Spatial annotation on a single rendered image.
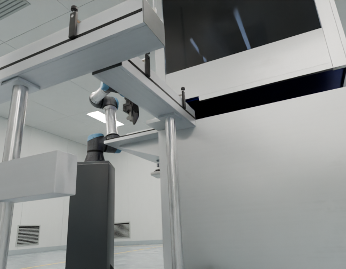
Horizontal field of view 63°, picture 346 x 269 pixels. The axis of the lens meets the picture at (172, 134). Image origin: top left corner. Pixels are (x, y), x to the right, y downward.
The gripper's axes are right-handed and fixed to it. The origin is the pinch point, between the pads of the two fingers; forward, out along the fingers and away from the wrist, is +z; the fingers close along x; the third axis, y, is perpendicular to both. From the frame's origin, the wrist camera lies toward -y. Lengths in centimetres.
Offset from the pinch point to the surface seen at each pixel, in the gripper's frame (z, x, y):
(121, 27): 15, 94, -56
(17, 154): 42, 87, -11
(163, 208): 58, 12, -25
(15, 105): 25, 90, -10
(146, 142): 16.1, 1.9, -9.7
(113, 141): 14.1, 10.3, 9.1
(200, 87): -6, 12, -51
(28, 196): 57, 92, -23
